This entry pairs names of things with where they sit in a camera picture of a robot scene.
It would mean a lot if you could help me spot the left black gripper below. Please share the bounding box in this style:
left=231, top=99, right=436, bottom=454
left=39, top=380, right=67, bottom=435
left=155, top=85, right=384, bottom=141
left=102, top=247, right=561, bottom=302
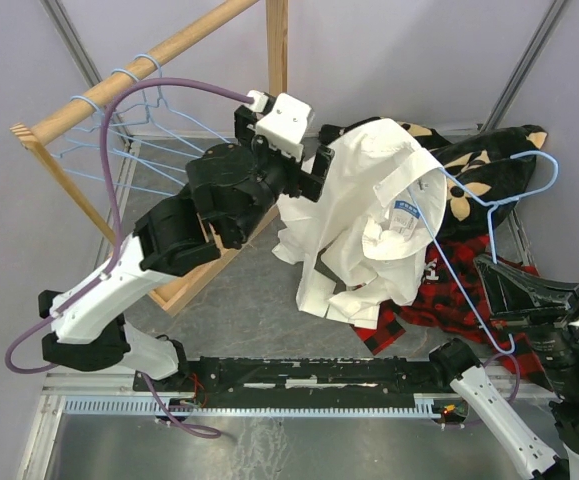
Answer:
left=231, top=108, right=336, bottom=247

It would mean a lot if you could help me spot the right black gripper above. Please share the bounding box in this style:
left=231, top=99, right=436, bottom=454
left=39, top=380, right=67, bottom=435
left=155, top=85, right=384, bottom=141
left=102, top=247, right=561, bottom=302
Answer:
left=474, top=249, right=579, bottom=397

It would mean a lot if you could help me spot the white shirt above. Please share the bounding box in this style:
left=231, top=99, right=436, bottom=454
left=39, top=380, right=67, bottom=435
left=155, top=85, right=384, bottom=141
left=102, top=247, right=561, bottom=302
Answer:
left=273, top=118, right=448, bottom=328

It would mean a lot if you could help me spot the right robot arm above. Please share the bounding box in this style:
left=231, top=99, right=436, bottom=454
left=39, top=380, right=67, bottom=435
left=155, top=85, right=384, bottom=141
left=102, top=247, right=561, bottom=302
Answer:
left=427, top=255, right=579, bottom=479

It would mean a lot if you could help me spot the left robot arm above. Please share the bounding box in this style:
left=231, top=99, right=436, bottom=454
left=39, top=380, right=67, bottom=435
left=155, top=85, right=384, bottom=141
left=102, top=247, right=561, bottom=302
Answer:
left=42, top=94, right=333, bottom=390

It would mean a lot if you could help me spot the red black plaid shirt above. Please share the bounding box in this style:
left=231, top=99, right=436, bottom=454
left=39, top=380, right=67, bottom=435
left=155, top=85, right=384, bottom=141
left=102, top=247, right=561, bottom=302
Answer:
left=351, top=234, right=550, bottom=396

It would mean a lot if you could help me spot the black beige floral blanket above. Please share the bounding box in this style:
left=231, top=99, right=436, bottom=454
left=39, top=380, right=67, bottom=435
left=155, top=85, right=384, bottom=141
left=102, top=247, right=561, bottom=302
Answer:
left=318, top=116, right=549, bottom=241

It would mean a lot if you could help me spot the wooden clothes rack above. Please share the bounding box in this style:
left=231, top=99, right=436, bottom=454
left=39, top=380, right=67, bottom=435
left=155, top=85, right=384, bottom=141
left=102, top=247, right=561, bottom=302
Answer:
left=10, top=1, right=289, bottom=316

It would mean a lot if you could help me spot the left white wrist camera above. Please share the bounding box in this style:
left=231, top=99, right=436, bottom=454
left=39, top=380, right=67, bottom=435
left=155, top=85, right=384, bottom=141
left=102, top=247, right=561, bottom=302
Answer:
left=246, top=90, right=314, bottom=160

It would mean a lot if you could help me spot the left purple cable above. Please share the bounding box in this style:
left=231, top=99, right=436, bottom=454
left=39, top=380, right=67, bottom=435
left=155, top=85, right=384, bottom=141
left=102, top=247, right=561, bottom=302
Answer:
left=4, top=77, right=258, bottom=375

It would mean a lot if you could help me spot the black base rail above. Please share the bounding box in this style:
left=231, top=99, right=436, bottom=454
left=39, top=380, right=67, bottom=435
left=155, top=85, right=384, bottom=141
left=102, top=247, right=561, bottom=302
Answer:
left=152, top=339, right=481, bottom=407

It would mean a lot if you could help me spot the grey slotted cable duct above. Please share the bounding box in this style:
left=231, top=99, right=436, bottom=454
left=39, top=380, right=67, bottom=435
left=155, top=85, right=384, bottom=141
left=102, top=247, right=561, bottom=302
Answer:
left=63, top=396, right=441, bottom=420

